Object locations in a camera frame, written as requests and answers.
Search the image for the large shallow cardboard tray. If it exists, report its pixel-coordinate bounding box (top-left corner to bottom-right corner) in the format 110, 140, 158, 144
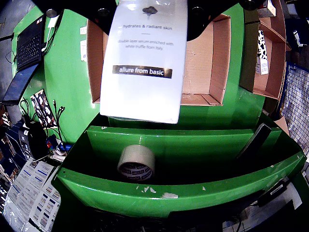
86, 13, 232, 107

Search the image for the white printed label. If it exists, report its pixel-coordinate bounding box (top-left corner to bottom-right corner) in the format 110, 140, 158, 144
80, 40, 88, 62

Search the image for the white tape roll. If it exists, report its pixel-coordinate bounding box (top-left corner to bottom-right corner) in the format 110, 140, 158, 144
117, 144, 156, 182

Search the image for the black laptop keyboard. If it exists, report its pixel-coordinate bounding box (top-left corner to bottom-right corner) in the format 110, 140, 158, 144
1, 14, 48, 106

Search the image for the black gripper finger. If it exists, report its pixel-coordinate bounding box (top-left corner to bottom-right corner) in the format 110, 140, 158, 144
31, 0, 119, 37
186, 0, 267, 42

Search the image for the black power adapter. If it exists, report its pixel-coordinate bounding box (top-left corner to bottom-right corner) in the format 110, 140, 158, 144
256, 181, 290, 208

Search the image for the green metal machine housing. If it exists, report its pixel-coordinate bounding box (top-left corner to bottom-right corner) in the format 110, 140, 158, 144
52, 112, 309, 219

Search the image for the white printed leaflet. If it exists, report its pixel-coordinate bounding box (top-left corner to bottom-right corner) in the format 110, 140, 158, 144
7, 160, 55, 216
28, 187, 61, 232

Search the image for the blue crate with goods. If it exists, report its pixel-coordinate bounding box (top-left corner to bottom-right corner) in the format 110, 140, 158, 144
281, 61, 309, 157

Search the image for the cow print carton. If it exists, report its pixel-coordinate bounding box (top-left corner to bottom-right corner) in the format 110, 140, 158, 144
257, 30, 269, 61

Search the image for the cardboard box with olive flap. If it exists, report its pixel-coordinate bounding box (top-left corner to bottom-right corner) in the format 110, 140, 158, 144
239, 8, 288, 101

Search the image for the white charger cable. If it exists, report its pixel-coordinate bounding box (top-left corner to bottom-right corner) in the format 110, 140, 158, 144
41, 15, 60, 53

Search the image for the black white patterned carton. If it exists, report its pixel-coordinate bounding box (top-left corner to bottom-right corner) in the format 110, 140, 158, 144
30, 88, 58, 128

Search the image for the long white serum box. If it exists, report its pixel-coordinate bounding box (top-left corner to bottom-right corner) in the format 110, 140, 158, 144
99, 0, 189, 124

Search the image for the black rounded device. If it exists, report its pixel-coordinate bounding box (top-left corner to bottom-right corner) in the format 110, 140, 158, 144
18, 120, 48, 160

